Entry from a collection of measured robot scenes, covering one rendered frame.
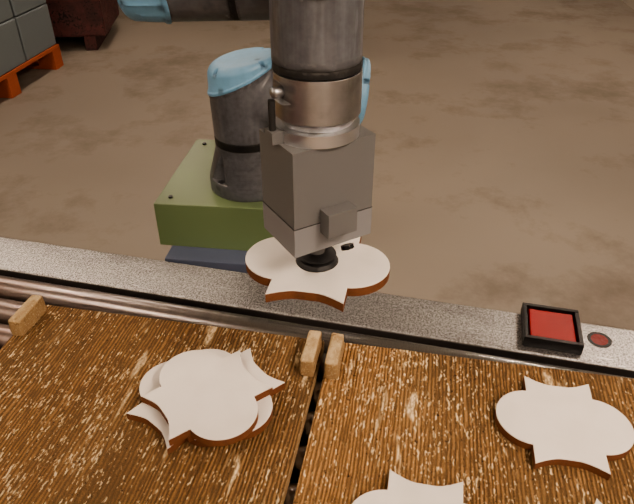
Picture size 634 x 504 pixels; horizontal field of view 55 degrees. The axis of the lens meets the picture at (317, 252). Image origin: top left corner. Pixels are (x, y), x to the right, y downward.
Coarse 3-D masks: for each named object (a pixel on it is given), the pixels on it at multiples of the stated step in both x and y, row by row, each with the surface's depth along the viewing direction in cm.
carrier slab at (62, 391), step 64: (64, 320) 84; (128, 320) 84; (0, 384) 74; (64, 384) 74; (128, 384) 74; (0, 448) 66; (64, 448) 66; (128, 448) 66; (192, 448) 66; (256, 448) 66
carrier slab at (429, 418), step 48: (336, 384) 74; (384, 384) 74; (432, 384) 74; (480, 384) 74; (576, 384) 74; (624, 384) 74; (336, 432) 68; (384, 432) 68; (432, 432) 68; (480, 432) 68; (336, 480) 63; (384, 480) 63; (432, 480) 63; (480, 480) 63; (528, 480) 63; (576, 480) 63; (624, 480) 63
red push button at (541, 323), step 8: (528, 312) 86; (536, 312) 86; (544, 312) 86; (552, 312) 86; (528, 320) 85; (536, 320) 85; (544, 320) 85; (552, 320) 85; (560, 320) 85; (568, 320) 85; (536, 328) 83; (544, 328) 83; (552, 328) 83; (560, 328) 83; (568, 328) 83; (544, 336) 82; (552, 336) 82; (560, 336) 82; (568, 336) 82
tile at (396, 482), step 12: (396, 480) 62; (408, 480) 62; (372, 492) 60; (384, 492) 60; (396, 492) 60; (408, 492) 60; (420, 492) 60; (432, 492) 60; (444, 492) 60; (456, 492) 60
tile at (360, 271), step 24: (264, 240) 65; (360, 240) 66; (264, 264) 61; (288, 264) 61; (360, 264) 61; (384, 264) 61; (288, 288) 58; (312, 288) 58; (336, 288) 58; (360, 288) 58
